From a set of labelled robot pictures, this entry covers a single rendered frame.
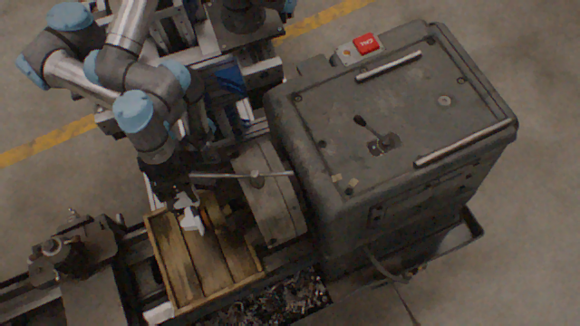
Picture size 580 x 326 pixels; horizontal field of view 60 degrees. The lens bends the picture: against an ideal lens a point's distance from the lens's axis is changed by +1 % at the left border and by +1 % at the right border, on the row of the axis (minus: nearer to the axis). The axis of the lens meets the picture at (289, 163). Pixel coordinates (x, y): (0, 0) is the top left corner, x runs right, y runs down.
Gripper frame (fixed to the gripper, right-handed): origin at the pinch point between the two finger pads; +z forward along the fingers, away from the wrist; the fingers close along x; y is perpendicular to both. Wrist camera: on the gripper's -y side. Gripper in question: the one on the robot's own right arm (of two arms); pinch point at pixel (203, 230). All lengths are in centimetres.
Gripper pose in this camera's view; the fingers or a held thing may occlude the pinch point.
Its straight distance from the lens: 147.1
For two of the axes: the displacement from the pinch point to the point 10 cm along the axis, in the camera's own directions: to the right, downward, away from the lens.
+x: -0.9, -4.3, -9.0
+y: -9.2, 3.8, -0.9
